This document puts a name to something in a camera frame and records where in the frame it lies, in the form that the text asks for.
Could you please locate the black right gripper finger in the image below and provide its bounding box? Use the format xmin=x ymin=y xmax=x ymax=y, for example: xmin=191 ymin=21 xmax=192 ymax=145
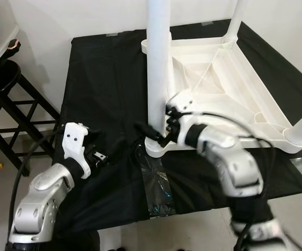
xmin=134 ymin=121 xmax=168 ymax=143

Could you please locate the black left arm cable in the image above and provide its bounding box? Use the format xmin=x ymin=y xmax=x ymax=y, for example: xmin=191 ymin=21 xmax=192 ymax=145
xmin=7 ymin=127 xmax=69 ymax=232

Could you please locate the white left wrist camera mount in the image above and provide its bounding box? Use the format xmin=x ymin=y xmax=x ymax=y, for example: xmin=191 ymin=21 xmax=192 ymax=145
xmin=62 ymin=122 xmax=92 ymax=179

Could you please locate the white plastic table top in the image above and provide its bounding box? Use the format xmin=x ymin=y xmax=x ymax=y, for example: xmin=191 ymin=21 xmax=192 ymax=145
xmin=141 ymin=34 xmax=302 ymax=157

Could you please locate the black stool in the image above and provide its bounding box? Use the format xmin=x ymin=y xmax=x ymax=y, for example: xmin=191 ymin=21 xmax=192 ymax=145
xmin=0 ymin=59 xmax=64 ymax=177

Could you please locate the black table cloth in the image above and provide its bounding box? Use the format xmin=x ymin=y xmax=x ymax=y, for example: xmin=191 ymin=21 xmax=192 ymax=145
xmin=52 ymin=21 xmax=302 ymax=237

